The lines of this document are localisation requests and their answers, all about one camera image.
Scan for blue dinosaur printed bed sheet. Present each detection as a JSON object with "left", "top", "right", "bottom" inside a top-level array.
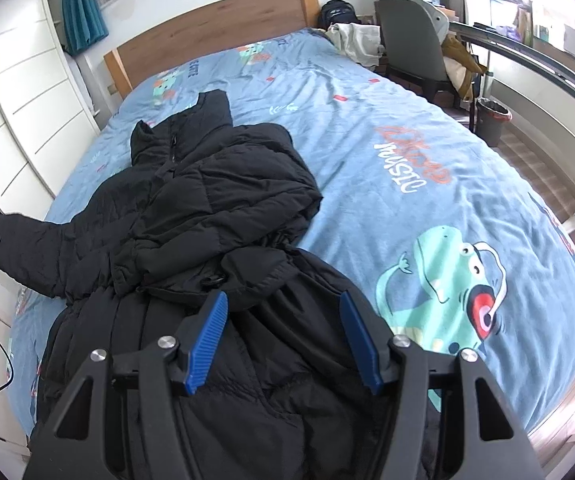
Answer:
[{"left": 7, "top": 27, "right": 575, "bottom": 436}]

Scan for brown jacket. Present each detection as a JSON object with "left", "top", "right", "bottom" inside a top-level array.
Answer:
[{"left": 440, "top": 32, "right": 488, "bottom": 101}]

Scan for black backpack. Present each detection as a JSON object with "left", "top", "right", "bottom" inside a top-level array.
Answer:
[{"left": 320, "top": 0, "right": 363, "bottom": 31}]

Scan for grey chair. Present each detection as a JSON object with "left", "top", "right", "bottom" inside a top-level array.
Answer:
[{"left": 375, "top": 0, "right": 455, "bottom": 106}]

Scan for white crumpled clothes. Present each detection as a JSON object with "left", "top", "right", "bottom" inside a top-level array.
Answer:
[{"left": 325, "top": 22, "right": 385, "bottom": 68}]

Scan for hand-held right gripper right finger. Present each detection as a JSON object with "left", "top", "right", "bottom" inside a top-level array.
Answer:
[{"left": 340, "top": 291, "right": 553, "bottom": 480}]

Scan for teal curtain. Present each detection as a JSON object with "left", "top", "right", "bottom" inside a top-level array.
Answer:
[{"left": 60, "top": 0, "right": 109, "bottom": 56}]

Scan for dark trash bin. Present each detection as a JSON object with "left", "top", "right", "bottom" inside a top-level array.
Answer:
[{"left": 475, "top": 97, "right": 512, "bottom": 148}]

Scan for wooden bed headboard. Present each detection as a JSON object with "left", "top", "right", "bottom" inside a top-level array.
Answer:
[{"left": 103, "top": 0, "right": 323, "bottom": 101}]

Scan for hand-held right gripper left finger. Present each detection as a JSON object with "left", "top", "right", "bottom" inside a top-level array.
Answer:
[{"left": 22, "top": 291, "right": 229, "bottom": 480}]

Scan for white wardrobe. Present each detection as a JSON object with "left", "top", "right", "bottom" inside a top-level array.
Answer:
[{"left": 0, "top": 0, "right": 103, "bottom": 461}]

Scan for black puffer jacket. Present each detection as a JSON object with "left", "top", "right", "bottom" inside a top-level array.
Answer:
[{"left": 0, "top": 89, "right": 441, "bottom": 480}]

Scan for long grey desk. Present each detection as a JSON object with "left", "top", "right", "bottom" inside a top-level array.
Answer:
[{"left": 447, "top": 20, "right": 575, "bottom": 126}]

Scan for grey plush cushion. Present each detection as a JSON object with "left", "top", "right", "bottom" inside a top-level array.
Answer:
[{"left": 416, "top": 2, "right": 451, "bottom": 42}]

